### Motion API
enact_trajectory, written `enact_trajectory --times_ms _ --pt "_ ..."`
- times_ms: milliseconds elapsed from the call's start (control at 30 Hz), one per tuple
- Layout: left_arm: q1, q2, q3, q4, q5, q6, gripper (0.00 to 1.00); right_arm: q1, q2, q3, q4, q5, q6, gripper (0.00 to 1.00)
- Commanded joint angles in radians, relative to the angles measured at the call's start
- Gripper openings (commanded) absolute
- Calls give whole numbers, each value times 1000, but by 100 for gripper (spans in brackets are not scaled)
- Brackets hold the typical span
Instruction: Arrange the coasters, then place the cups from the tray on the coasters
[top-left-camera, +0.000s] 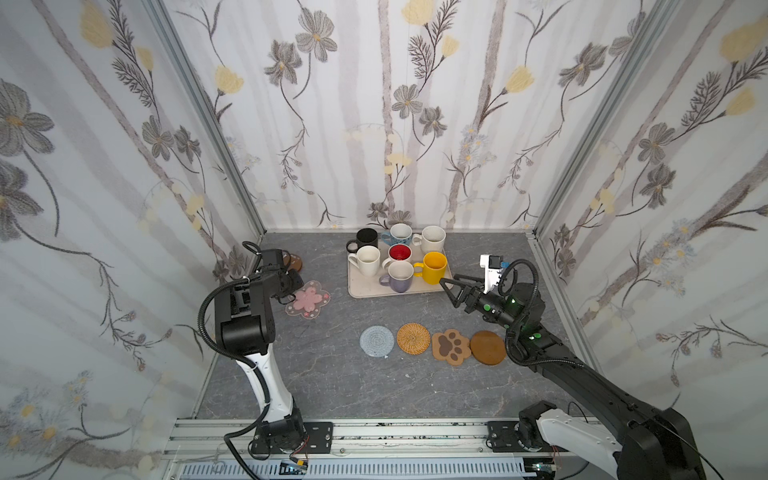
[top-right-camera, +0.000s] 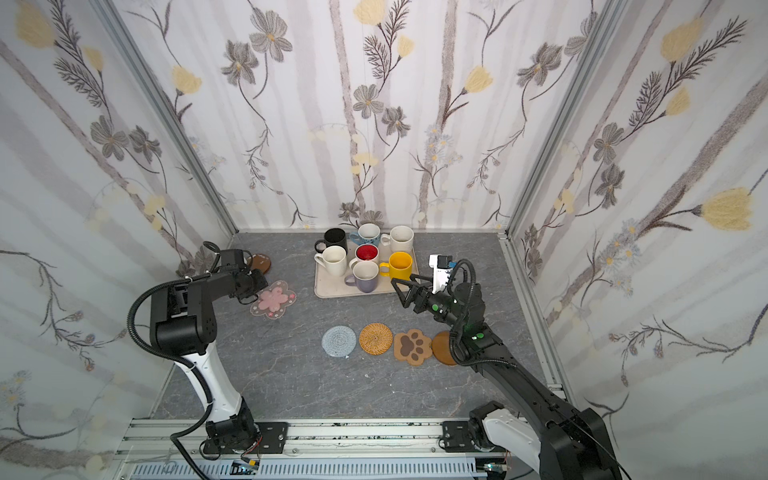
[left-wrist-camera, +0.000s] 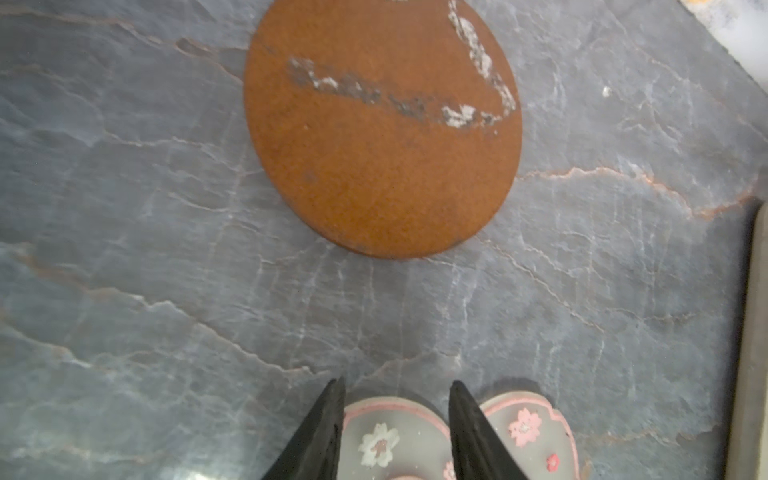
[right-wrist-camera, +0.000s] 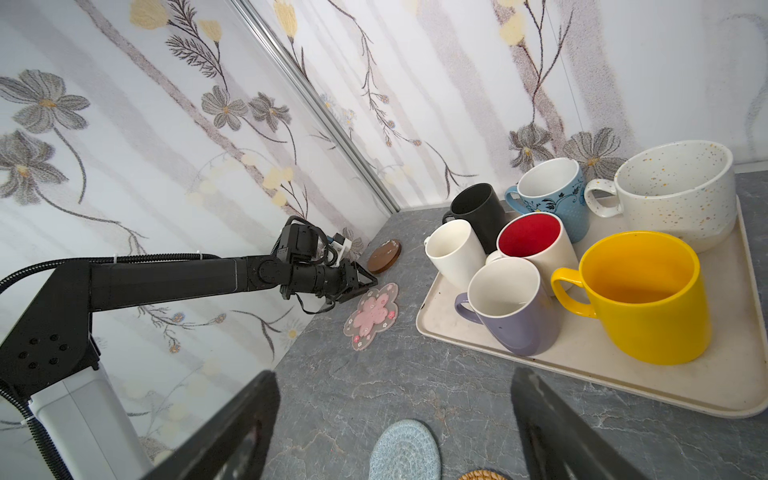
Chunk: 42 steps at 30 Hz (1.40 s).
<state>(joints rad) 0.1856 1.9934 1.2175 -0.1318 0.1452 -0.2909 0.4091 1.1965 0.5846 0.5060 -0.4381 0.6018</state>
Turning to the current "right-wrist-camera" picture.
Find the dark brown round coaster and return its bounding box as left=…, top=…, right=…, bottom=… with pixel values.
left=366, top=239, right=402, bottom=274

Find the beige plastic tray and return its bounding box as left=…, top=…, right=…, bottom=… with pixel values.
left=415, top=219, right=767, bottom=419

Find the white mug red inside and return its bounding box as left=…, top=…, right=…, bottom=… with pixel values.
left=485, top=212, right=578, bottom=296

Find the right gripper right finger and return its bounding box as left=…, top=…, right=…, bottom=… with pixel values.
left=511, top=368, right=645, bottom=479

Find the black mug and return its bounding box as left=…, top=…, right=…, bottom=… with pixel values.
left=442, top=183, right=507, bottom=254

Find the yellow mug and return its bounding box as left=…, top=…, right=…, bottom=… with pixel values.
left=550, top=231, right=712, bottom=365

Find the pink flower coaster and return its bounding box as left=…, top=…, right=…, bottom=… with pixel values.
left=343, top=283, right=399, bottom=351

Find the blue patterned mug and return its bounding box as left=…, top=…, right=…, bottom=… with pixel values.
left=504, top=158, right=589, bottom=243

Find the white speckled mug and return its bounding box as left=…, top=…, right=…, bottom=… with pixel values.
left=584, top=140, right=738, bottom=253

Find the plain white mug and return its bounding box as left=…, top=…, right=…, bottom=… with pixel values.
left=424, top=219, right=487, bottom=292

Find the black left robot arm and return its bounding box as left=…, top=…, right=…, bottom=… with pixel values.
left=1, top=216, right=378, bottom=479

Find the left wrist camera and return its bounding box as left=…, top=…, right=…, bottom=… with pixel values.
left=328, top=233, right=353, bottom=266

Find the purple mug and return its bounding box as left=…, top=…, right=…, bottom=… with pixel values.
left=454, top=257, right=560, bottom=357

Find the woven rattan round coaster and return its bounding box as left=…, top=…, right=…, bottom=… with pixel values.
left=459, top=469, right=509, bottom=480

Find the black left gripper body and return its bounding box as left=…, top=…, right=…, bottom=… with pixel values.
left=272, top=216, right=360, bottom=303

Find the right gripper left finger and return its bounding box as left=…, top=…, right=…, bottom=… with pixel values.
left=144, top=370, right=280, bottom=479

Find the grey blue round coaster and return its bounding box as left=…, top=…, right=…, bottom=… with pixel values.
left=368, top=419, right=441, bottom=480

